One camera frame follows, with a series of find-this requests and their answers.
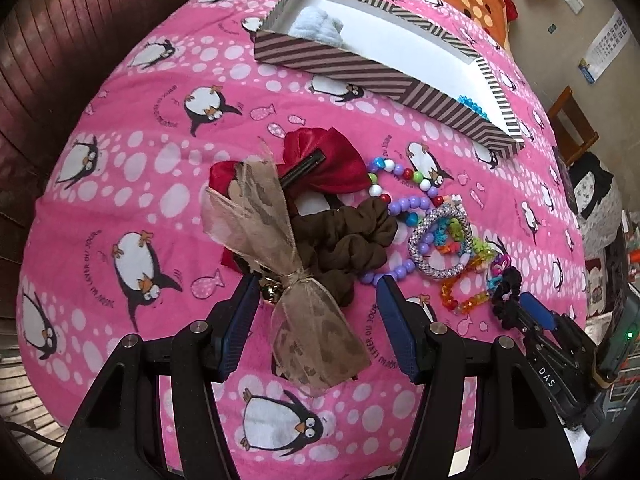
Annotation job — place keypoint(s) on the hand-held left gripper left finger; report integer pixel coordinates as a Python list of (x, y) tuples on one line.
[(240, 325)]

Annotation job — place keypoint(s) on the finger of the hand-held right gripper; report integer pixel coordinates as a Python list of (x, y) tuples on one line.
[(536, 310), (545, 377)]

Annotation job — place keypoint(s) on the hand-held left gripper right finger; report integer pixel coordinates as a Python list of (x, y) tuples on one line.
[(397, 330)]

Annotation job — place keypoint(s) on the black scrunchie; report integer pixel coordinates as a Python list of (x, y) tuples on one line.
[(510, 280)]

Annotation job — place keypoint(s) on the brown fabric scrunchie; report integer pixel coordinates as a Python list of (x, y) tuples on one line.
[(350, 240)]

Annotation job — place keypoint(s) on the beige organza bow with bell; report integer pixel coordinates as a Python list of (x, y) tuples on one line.
[(265, 220)]

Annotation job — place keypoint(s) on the purple and multicolour bead strand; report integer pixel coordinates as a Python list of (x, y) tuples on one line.
[(420, 203)]

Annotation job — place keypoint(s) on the red satin bow hair clip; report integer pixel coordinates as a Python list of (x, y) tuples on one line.
[(340, 160)]

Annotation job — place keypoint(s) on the brown striped cardboard box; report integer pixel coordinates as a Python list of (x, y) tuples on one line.
[(325, 60)]

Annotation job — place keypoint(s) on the black smartphone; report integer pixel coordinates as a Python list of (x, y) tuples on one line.
[(566, 180)]

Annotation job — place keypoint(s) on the black white printed cloth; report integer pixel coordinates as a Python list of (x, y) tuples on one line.
[(595, 182)]

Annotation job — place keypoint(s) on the pink penguin print blanket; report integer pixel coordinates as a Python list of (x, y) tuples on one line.
[(150, 160)]

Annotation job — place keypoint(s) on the wooden chair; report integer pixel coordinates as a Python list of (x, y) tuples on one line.
[(575, 120)]

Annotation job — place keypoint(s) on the light blue fluffy scrunchie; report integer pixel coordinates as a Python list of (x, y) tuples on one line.
[(315, 25)]

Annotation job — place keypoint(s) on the orange patterned blanket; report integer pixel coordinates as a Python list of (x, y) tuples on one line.
[(475, 0)]

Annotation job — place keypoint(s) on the wall calendar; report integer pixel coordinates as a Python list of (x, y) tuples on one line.
[(605, 45)]

